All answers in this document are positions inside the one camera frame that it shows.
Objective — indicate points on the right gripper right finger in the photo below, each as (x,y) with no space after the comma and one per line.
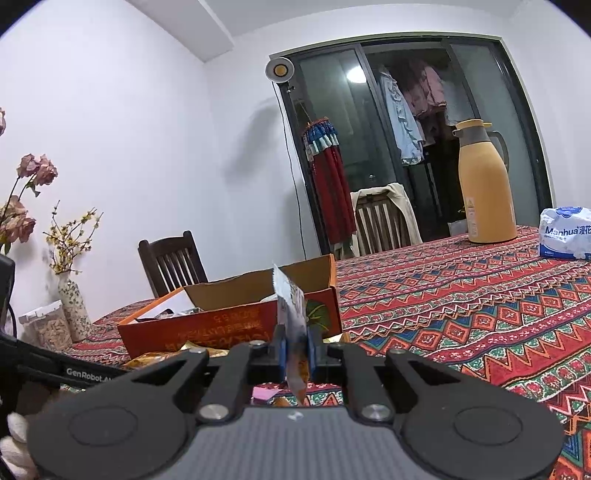
(375,389)

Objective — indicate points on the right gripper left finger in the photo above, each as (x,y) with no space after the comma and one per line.
(192,387)

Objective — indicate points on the pink snack packet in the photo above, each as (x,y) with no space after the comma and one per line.
(261,394)

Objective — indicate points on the white gloved hand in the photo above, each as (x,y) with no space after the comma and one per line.
(14,449)

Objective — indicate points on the orange cardboard box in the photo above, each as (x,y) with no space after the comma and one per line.
(224,313)

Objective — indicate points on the floral ceramic vase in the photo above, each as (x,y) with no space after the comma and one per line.
(74,308)

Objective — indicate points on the yellow packet in box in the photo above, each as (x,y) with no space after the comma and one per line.
(151,358)

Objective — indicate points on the yellow flower branches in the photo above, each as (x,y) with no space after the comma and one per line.
(68,241)

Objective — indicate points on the dark wooden chair left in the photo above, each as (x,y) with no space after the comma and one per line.
(171,263)

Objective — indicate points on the patterned red tablecloth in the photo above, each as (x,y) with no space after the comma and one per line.
(501,313)

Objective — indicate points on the beige cloth on chair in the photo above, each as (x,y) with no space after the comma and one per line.
(406,207)

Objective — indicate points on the yellow thermos jug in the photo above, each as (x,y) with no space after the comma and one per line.
(485,184)

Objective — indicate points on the light blue hanging shirt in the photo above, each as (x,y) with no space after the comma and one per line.
(407,133)

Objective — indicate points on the white tissue pack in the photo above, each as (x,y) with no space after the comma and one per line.
(565,233)

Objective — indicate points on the red tasselled hanging ornament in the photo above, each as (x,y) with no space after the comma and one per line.
(321,144)

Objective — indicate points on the pink hanging garment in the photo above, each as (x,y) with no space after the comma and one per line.
(423,89)

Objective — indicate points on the round lamp on stand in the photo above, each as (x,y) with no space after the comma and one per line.
(280,71)

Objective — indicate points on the black sliding door frame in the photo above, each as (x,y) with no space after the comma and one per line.
(341,83)

